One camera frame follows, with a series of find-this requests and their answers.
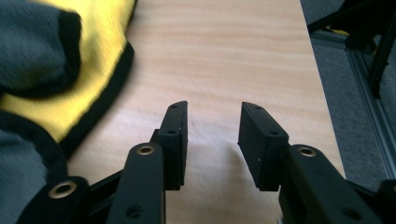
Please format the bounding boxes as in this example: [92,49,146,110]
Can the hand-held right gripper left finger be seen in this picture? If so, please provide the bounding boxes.
[157,100,189,191]

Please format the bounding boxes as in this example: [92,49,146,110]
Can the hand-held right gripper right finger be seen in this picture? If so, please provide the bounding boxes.
[237,101,290,192]

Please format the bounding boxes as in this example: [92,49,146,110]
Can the dark cloth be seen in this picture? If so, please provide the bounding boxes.
[0,0,138,224]

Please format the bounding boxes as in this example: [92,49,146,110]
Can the black metal stand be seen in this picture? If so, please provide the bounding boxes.
[306,0,396,99]

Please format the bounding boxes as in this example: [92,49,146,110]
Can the aluminium floor rail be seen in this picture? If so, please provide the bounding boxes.
[309,30,396,180]

